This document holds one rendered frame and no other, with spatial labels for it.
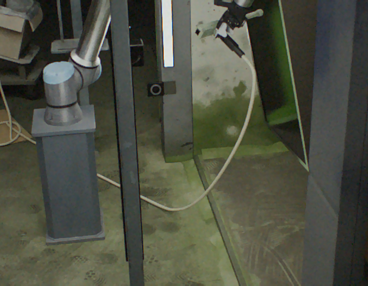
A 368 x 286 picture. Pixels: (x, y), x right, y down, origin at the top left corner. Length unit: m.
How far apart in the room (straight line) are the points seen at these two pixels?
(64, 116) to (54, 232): 0.63
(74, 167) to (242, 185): 1.07
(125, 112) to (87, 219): 1.57
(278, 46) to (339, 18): 2.51
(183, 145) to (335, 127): 3.16
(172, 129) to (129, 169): 2.11
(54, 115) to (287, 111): 1.27
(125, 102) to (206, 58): 2.09
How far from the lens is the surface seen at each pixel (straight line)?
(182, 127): 4.31
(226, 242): 3.55
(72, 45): 4.12
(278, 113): 3.83
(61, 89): 3.39
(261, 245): 3.53
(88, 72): 3.51
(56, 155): 3.45
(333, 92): 1.24
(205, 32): 3.08
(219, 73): 4.22
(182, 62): 4.16
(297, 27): 3.03
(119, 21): 2.03
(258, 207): 3.84
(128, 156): 2.19
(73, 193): 3.55
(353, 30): 1.14
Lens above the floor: 2.01
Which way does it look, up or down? 26 degrees down
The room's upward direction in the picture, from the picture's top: 2 degrees counter-clockwise
